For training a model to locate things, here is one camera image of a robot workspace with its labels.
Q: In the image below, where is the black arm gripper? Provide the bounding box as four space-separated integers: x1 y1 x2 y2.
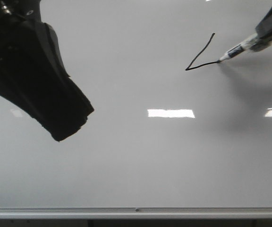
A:
0 0 42 29

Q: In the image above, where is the taped whiteboard marker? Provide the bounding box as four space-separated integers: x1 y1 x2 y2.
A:
218 33 272 62

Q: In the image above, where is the white whiteboard with aluminium frame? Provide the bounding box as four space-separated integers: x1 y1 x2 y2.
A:
0 0 272 219

